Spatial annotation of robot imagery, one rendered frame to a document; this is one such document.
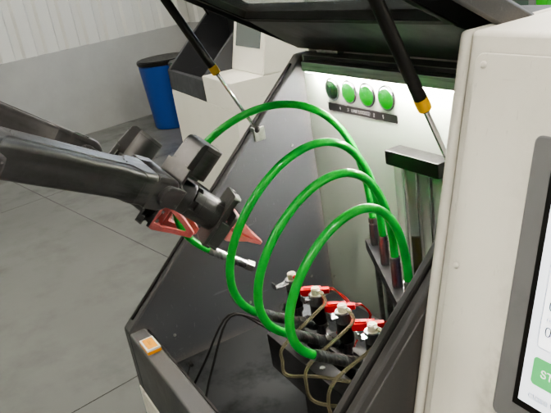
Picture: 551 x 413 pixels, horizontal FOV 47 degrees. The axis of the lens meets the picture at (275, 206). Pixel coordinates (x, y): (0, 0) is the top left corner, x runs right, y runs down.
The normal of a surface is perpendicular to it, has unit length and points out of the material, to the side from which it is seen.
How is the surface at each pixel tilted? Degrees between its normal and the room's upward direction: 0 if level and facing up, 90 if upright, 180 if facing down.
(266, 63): 90
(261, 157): 90
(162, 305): 90
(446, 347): 76
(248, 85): 90
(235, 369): 0
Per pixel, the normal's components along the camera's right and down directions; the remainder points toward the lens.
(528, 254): -0.86, 0.08
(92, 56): 0.64, 0.19
